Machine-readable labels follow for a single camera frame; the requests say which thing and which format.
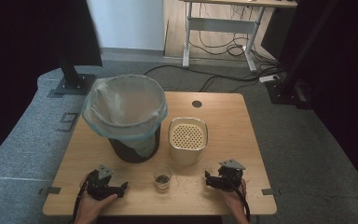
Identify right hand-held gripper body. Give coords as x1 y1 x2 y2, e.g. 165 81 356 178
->
214 159 247 192

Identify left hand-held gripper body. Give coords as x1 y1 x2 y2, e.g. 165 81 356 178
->
86 164 116 201

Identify clear glass cup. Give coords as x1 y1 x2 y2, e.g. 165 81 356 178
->
152 164 173 193

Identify person's right hand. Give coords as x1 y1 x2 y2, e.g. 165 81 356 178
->
221 178 249 217

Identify person's left hand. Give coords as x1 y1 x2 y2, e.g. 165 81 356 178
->
74 174 119 222

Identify scattered tea crumbs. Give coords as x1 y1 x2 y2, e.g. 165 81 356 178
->
171 175 220 196

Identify black trash bin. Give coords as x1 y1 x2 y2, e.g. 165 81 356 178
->
108 123 162 164

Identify grey tape strip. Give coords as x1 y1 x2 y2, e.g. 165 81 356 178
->
260 188 282 197
37 186 62 196

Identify cream container with perforated lid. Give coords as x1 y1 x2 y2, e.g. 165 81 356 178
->
167 117 209 167

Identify trash bin with blue bag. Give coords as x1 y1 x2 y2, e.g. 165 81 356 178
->
81 74 169 159

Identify black metal stand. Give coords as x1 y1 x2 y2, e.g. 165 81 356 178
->
265 0 339 110
47 46 98 99

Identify white power strip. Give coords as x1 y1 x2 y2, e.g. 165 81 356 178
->
258 74 281 84

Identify black curtain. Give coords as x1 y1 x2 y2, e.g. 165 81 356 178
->
0 0 103 169
262 0 358 200

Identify black floor cables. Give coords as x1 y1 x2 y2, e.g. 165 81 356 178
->
144 3 288 93

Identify white desk frame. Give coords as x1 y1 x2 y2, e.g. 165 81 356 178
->
180 0 298 74

